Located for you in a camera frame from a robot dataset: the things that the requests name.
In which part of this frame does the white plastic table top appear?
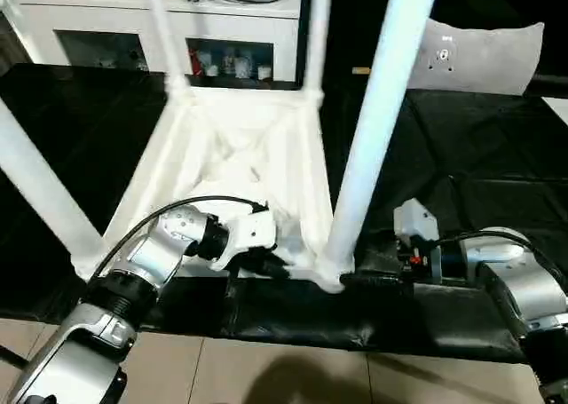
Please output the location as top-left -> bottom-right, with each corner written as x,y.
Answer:
69,84 -> 358,296

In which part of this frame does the black work mat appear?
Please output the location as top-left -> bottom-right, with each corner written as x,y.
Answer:
0,62 -> 568,365

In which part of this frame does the white flat board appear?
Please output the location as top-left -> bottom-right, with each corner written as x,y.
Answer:
541,97 -> 568,128

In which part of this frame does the white glass-door cabinet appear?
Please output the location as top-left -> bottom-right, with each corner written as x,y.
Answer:
0,0 -> 306,91

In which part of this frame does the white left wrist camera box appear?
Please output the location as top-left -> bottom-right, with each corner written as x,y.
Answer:
211,205 -> 280,273

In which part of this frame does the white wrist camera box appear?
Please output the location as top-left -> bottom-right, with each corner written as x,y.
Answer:
391,199 -> 442,251
211,205 -> 280,273

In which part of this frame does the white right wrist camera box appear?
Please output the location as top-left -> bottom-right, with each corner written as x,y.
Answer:
391,199 -> 442,251

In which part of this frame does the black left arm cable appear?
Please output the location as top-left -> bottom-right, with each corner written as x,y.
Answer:
87,194 -> 271,288

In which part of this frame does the black table frame bar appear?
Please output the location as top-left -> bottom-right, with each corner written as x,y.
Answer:
0,344 -> 29,371

